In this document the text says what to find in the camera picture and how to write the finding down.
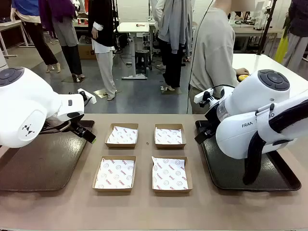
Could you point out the person's left hand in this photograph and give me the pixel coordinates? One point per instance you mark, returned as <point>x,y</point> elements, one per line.
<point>242,71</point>

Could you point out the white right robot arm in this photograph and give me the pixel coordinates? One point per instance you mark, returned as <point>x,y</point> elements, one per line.
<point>240,101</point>

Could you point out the black plastic stool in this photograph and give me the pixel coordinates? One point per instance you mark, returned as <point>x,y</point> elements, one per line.
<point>143,59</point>

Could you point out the cardboard carton on floor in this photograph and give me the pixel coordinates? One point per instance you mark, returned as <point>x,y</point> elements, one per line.
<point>85,51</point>

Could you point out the person in beige sweatshirt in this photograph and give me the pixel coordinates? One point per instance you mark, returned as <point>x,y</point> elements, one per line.
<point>211,60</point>

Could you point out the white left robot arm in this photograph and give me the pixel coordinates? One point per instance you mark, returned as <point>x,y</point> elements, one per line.
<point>24,101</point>

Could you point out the bystander blue top black trousers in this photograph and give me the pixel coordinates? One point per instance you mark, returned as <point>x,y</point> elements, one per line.
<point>36,36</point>

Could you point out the white standing desk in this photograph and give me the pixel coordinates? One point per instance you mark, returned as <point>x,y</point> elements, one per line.
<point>133,27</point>

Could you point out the brown cardboard food box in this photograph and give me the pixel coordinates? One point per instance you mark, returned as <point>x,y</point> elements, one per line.
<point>170,146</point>
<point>172,190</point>
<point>113,189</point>
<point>121,145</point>

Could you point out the white printed liner paper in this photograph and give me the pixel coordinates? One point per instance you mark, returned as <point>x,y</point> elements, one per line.
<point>169,136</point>
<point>122,135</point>
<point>169,173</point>
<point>115,173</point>

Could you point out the yellow hanging cloth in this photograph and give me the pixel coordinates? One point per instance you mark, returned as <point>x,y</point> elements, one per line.
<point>281,50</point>

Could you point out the black plastic serving tray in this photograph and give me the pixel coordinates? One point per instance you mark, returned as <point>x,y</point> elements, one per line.
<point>228,173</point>

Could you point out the bystander grey cardigan black trousers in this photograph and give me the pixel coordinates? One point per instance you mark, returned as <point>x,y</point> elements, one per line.
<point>173,48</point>

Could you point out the brown plastic serving tray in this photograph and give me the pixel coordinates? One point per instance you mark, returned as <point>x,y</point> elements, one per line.
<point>43,163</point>

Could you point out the bystander dark jacket grey trousers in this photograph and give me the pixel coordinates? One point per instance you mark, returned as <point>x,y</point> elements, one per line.
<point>297,36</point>

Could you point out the person's left forearm beige sleeve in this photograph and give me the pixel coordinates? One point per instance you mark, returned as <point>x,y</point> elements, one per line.
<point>233,60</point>

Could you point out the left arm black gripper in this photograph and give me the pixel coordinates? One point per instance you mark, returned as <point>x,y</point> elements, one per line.
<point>76,127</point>

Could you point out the white long workbench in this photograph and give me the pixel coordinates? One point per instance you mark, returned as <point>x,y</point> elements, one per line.
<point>250,29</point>

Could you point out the white side table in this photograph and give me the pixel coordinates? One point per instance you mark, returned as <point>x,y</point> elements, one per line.
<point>9,26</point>

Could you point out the bystander black top beige trousers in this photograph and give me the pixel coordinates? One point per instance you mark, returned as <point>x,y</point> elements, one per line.
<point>104,60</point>

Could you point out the large white table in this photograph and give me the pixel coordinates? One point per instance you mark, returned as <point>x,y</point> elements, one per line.
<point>264,62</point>

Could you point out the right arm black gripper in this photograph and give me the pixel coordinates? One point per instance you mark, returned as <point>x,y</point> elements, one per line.
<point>213,120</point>

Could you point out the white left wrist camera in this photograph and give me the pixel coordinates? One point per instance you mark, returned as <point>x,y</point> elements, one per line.
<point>90,97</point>

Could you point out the bystander purple top grey skirt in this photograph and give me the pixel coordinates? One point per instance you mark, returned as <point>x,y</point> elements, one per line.
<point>68,36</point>

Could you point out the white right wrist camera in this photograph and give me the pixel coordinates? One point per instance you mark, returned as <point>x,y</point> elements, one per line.
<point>203,95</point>

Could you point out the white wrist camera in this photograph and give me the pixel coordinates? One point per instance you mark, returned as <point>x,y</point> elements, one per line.
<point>203,95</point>
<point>90,97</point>

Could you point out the black tripod pole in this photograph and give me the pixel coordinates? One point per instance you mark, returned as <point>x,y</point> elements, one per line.
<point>265,29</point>

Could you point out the yellow iced sprinkle donut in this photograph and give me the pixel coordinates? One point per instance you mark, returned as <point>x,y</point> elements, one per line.
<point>242,78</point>

